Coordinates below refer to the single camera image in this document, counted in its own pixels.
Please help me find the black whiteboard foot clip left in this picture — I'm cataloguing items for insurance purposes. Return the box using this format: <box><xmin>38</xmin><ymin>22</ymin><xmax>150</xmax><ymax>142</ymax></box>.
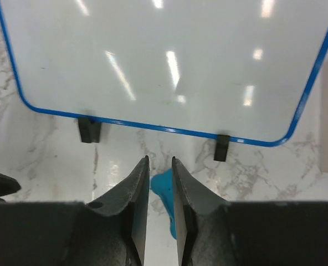
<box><xmin>77</xmin><ymin>117</ymin><xmax>101</xmax><ymax>144</ymax></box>

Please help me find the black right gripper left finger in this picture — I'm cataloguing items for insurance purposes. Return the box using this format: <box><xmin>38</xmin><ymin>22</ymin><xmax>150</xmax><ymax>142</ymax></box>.
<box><xmin>66</xmin><ymin>156</ymin><xmax>150</xmax><ymax>265</ymax></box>

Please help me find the black whiteboard foot clip right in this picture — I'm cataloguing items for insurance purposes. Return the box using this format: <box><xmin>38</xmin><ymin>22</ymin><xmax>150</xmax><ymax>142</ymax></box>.
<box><xmin>213</xmin><ymin>135</ymin><xmax>230</xmax><ymax>162</ymax></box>

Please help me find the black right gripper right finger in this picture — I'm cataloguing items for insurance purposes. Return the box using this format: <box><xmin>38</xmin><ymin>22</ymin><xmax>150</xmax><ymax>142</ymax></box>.
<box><xmin>172</xmin><ymin>157</ymin><xmax>238</xmax><ymax>265</ymax></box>

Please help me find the black whiteboard foot clip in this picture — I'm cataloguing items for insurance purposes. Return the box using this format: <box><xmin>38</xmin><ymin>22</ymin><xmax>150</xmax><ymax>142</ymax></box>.
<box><xmin>77</xmin><ymin>117</ymin><xmax>101</xmax><ymax>144</ymax></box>
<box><xmin>213</xmin><ymin>135</ymin><xmax>230</xmax><ymax>162</ymax></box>

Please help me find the blue-framed small whiteboard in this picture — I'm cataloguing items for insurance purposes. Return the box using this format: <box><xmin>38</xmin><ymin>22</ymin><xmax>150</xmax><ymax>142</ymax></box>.
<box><xmin>0</xmin><ymin>1</ymin><xmax>328</xmax><ymax>147</ymax></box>

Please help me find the blue eraser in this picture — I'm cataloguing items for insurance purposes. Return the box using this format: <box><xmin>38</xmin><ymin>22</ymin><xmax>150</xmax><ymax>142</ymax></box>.
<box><xmin>150</xmin><ymin>169</ymin><xmax>177</xmax><ymax>239</ymax></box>

